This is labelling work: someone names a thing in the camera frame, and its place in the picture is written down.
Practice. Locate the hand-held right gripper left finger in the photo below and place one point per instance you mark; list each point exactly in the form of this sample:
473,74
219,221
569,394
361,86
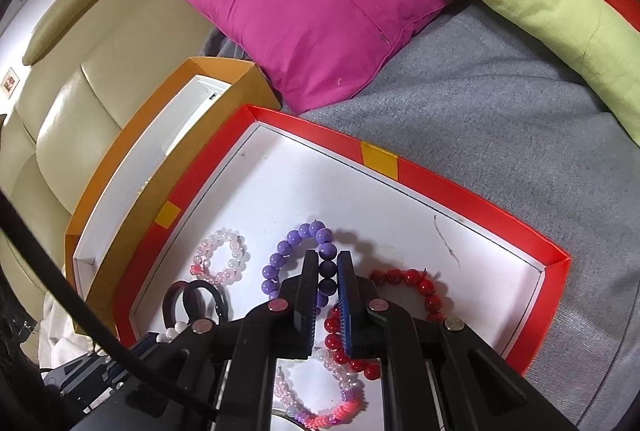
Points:
312,296

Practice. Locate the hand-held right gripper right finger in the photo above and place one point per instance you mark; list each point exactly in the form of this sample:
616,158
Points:
345,306

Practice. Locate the red cardboard box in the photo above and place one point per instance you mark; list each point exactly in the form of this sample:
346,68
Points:
450,206

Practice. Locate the white cloth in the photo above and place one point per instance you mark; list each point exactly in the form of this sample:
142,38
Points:
60,341

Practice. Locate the dark maroon bangle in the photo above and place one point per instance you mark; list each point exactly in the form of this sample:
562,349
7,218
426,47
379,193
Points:
167,306

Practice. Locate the orange cardboard box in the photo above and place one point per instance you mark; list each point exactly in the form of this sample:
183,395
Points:
130,221

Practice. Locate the beige sofa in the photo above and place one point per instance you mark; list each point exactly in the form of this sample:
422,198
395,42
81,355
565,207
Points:
65,121

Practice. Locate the magenta pillow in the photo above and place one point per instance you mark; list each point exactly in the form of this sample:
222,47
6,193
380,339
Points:
310,11

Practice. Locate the small framed wall picture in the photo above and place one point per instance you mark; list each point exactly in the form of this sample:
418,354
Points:
8,82

